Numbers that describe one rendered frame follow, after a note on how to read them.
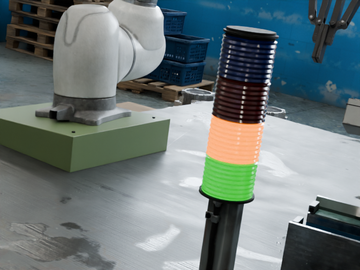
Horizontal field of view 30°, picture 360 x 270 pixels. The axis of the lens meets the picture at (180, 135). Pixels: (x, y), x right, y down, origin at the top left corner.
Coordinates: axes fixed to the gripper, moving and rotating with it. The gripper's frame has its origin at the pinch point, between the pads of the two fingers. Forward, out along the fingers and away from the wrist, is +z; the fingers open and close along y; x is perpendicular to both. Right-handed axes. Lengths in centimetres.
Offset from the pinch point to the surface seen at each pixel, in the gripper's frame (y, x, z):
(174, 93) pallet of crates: -235, 430, -80
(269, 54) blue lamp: 10, -57, 22
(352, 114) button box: 10.0, -3.4, 13.3
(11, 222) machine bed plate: -39, -22, 50
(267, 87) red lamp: 10, -55, 25
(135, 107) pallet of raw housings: -169, 246, -25
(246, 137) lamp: 10, -54, 31
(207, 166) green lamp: 6, -53, 35
